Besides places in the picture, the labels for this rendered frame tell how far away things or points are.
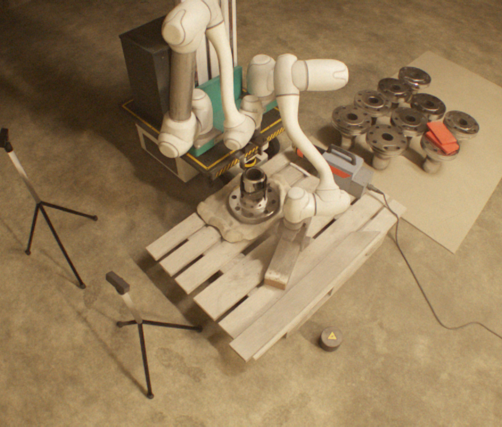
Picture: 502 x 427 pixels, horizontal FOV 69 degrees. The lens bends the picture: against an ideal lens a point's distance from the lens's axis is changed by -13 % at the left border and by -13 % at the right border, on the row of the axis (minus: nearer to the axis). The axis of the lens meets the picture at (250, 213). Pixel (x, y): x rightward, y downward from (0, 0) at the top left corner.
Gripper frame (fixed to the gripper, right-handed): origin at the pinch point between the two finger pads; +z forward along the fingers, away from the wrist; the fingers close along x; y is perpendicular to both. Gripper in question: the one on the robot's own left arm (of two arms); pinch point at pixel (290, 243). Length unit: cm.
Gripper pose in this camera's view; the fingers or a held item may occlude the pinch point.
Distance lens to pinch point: 201.0
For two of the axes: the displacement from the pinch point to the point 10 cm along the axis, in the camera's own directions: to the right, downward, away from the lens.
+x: -9.3, -2.8, 2.2
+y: 3.6, -7.3, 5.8
